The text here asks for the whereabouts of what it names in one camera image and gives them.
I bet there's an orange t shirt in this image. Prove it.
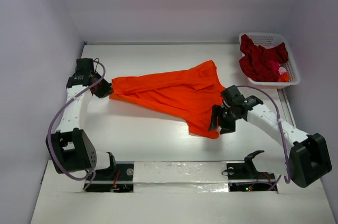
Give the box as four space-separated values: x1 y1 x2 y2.
109 60 225 139

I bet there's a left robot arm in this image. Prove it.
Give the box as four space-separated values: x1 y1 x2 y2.
46 58 117 180

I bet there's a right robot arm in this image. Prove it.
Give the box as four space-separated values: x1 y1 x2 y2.
209 86 332 188

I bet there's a dark red t shirt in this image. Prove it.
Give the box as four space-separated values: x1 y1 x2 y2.
239 34 289 82

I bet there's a small orange cloth in basket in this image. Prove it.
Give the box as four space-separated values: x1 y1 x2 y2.
278 72 290 83

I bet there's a pink cloth in basket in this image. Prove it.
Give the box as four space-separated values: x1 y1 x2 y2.
269 60 287 75

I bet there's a white plastic basket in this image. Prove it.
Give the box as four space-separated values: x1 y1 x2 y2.
239 32 301 89

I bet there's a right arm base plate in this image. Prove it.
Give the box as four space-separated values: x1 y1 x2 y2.
222 162 277 192

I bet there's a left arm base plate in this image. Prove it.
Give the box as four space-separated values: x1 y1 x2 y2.
83 162 134 193

